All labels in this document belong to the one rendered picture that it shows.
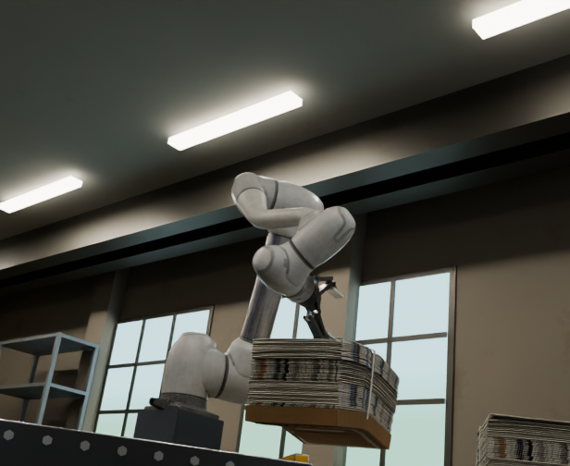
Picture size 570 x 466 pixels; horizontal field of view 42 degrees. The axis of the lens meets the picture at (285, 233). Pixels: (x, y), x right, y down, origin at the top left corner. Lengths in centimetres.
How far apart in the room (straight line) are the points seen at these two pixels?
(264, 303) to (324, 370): 57
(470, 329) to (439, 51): 189
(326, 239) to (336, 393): 40
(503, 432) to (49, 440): 135
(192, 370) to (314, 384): 57
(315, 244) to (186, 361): 72
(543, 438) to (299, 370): 74
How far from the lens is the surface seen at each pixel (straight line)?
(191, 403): 244
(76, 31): 491
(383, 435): 222
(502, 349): 510
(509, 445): 230
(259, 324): 252
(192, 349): 247
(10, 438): 141
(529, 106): 458
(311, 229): 195
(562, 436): 233
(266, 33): 454
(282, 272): 194
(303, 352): 203
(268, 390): 208
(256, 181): 246
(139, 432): 250
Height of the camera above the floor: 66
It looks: 22 degrees up
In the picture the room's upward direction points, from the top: 7 degrees clockwise
